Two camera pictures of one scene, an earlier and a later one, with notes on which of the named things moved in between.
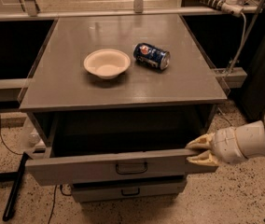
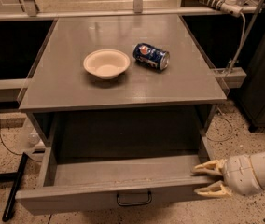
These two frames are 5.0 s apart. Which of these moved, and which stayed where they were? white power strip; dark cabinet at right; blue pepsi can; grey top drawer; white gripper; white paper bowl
Moved: white gripper; grey top drawer
Stayed: white paper bowl; white power strip; blue pepsi can; dark cabinet at right
